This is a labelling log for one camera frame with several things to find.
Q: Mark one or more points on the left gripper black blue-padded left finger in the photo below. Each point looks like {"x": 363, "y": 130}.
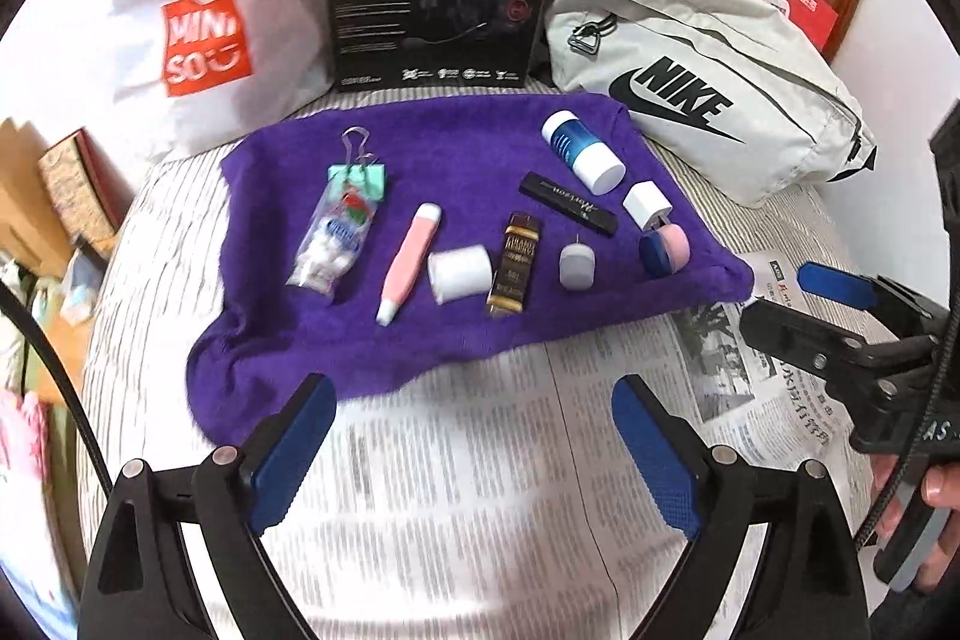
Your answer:
{"x": 140, "y": 583}

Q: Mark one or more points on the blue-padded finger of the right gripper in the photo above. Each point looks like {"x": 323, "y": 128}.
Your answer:
{"x": 844, "y": 288}

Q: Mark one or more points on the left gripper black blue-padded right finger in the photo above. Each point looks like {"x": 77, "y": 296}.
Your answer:
{"x": 807, "y": 583}

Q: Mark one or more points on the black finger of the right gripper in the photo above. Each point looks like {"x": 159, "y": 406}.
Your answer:
{"x": 826, "y": 351}

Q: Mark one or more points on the white small cube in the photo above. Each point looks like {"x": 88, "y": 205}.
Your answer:
{"x": 647, "y": 206}

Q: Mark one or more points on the small white cap bottle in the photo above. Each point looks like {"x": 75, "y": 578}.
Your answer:
{"x": 577, "y": 266}

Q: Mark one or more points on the black long slim box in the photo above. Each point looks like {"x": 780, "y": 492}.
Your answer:
{"x": 563, "y": 201}

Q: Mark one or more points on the white tape roll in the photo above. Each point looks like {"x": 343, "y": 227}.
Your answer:
{"x": 460, "y": 273}

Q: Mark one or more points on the clear candy bottle silver cap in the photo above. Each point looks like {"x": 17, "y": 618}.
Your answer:
{"x": 335, "y": 237}

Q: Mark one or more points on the pink white utility knife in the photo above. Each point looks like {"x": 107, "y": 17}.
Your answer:
{"x": 405, "y": 266}

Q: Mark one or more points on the person's right hand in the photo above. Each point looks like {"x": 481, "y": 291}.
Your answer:
{"x": 940, "y": 491}

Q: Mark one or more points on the pink striped clothing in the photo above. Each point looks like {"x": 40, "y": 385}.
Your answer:
{"x": 25, "y": 471}

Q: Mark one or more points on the white floral pillow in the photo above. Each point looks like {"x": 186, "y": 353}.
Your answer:
{"x": 20, "y": 330}

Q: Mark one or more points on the wooden nightstand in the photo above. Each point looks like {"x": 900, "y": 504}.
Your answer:
{"x": 70, "y": 343}

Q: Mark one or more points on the grey Nike waist bag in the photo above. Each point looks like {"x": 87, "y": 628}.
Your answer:
{"x": 730, "y": 86}

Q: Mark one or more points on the blue white round bottle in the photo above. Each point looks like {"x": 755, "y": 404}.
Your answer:
{"x": 592, "y": 161}

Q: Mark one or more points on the small items on nightstand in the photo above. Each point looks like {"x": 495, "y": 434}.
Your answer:
{"x": 81, "y": 285}

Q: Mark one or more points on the newspaper sheet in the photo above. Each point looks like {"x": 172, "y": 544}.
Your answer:
{"x": 496, "y": 499}

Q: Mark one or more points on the patterned brown book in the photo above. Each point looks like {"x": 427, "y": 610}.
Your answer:
{"x": 87, "y": 191}

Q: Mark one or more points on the purple towel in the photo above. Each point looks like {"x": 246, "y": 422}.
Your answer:
{"x": 372, "y": 245}

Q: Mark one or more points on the teal binder clip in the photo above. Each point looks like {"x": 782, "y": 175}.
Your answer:
{"x": 361, "y": 169}

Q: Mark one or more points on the white Miniso plastic bag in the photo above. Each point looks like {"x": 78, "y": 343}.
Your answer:
{"x": 191, "y": 75}

